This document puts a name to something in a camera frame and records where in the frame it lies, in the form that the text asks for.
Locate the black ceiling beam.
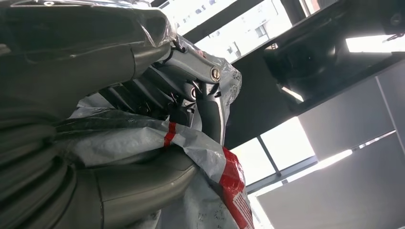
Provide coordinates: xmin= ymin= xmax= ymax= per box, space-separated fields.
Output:
xmin=182 ymin=0 xmax=264 ymax=44

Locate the grey poly mailer package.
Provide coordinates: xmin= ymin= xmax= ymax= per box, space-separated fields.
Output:
xmin=55 ymin=34 xmax=256 ymax=229

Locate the black inbound scanner machine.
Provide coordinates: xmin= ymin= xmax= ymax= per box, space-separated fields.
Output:
xmin=224 ymin=0 xmax=405 ymax=150

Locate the dark window frame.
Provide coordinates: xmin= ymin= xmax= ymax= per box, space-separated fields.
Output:
xmin=246 ymin=135 xmax=319 ymax=194

